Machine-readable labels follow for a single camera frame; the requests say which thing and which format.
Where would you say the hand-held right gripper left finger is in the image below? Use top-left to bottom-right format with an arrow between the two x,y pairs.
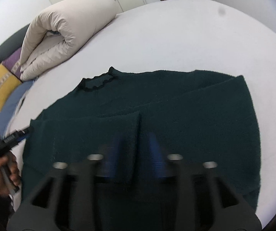
26,136 -> 125,231

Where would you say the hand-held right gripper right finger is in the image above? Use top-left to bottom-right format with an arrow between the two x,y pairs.
145,135 -> 248,231

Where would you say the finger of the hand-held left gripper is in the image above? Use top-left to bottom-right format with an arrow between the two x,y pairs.
1,127 -> 34,148

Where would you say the dark green knit sweater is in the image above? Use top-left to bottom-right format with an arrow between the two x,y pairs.
22,67 -> 262,231

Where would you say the person's left hand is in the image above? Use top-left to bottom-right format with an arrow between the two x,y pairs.
0,153 -> 22,196

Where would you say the blue cloth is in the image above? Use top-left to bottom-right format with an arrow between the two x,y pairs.
0,78 -> 38,136

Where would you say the yellow purple patchwork pillow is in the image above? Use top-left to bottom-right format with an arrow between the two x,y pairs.
0,48 -> 24,112

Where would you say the folded beige duvet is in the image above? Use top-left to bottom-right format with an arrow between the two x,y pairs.
19,0 -> 124,81

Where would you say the white bed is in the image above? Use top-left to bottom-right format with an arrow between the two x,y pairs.
5,0 -> 276,229

